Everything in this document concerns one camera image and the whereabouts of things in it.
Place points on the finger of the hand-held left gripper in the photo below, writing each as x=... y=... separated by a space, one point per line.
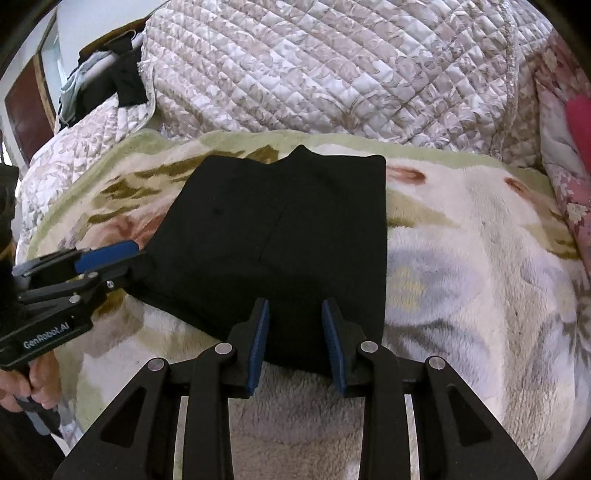
x=120 y=274
x=106 y=256

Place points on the floral fleece blanket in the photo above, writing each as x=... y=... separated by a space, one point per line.
x=461 y=277

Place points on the beige quilted bedspread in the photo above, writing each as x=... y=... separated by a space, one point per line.
x=323 y=69

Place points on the brown wooden door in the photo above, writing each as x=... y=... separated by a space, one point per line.
x=30 y=110

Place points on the black pants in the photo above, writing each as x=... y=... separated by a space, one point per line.
x=286 y=240

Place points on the dark upright furniture piece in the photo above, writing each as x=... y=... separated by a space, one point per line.
x=7 y=217

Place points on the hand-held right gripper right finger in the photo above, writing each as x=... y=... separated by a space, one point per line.
x=334 y=355

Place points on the person's left forearm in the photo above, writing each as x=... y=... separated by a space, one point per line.
x=23 y=452

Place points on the black garment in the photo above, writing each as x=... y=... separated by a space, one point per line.
x=122 y=74

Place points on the pink floral quilt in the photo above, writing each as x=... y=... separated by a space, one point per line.
x=565 y=152

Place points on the light blue garment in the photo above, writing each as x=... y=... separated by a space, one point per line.
x=76 y=94

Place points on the person's left hand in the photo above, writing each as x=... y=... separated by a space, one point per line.
x=44 y=383

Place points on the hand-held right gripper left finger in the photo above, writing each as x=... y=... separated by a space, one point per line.
x=256 y=355

